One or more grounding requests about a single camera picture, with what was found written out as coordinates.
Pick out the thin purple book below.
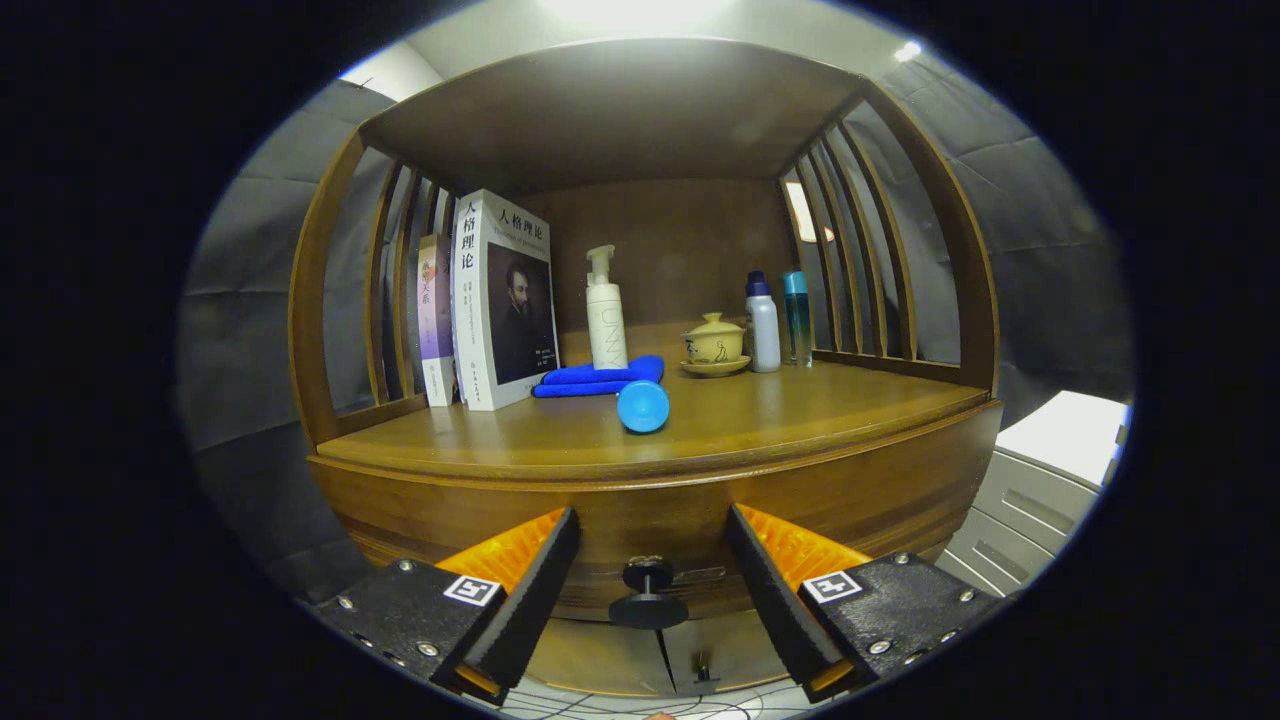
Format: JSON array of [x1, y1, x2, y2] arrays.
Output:
[[417, 233, 459, 408]]

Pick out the teal slim bottle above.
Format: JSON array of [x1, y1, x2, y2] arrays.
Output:
[[782, 270, 814, 368]]

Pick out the black drawer knob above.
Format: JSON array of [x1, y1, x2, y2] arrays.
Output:
[[608, 558, 689, 631]]

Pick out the wooden cabinet door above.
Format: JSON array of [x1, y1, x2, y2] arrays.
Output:
[[525, 615, 669, 698], [660, 605, 806, 696]]

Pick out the wooden drawer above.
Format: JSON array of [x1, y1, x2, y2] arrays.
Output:
[[308, 400, 1004, 623]]

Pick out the wooden countertop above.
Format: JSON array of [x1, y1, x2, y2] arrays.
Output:
[[315, 320, 991, 481]]

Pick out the blue folded cloth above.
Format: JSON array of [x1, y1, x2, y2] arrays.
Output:
[[532, 354, 666, 399]]

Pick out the white drawer unit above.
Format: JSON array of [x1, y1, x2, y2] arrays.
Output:
[[935, 390, 1133, 599]]

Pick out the yellow lidded teacup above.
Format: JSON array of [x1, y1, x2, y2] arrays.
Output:
[[680, 312, 752, 378]]

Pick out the blue cosmetic tube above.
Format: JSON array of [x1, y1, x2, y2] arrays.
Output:
[[616, 380, 671, 434]]

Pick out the white portrait book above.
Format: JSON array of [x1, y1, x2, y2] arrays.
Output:
[[452, 189, 561, 412]]

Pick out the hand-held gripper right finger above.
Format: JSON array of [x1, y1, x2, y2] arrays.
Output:
[[725, 502, 1004, 706]]

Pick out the wooden cabinet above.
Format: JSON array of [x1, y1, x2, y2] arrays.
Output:
[[288, 37, 1004, 699]]

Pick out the white pump bottle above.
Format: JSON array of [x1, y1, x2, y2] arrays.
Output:
[[586, 245, 630, 371]]

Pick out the large ceiling light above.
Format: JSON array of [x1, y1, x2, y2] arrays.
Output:
[[540, 0, 741, 26]]

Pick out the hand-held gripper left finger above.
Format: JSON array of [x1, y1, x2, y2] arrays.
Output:
[[315, 505, 583, 706]]

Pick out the white bottle dark blue cap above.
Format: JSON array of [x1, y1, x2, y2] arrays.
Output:
[[744, 270, 782, 374]]

